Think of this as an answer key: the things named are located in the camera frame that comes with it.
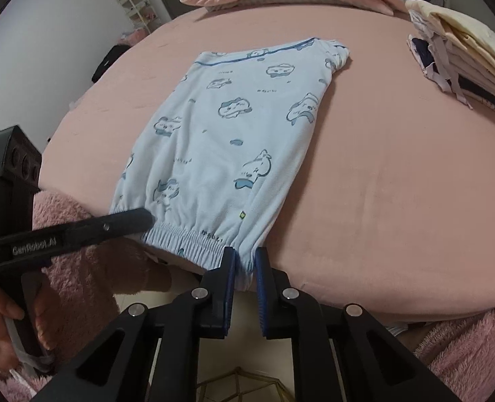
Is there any stack of folded clothes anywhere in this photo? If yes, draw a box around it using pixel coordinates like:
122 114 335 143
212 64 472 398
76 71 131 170
405 0 495 112

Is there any pink bed sheet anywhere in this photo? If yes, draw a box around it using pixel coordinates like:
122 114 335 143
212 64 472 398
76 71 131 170
39 5 495 320

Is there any pink fluffy sleeve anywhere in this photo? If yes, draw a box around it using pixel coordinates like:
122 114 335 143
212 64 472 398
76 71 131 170
0 190 173 402

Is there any white shelf rack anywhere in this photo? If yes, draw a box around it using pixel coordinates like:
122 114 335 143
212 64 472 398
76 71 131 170
117 0 161 34

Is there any light blue patterned pajama garment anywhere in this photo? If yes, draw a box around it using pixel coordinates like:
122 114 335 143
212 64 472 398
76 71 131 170
110 37 349 289

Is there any black bag on floor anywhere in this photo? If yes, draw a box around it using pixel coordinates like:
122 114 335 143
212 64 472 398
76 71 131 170
91 44 131 83

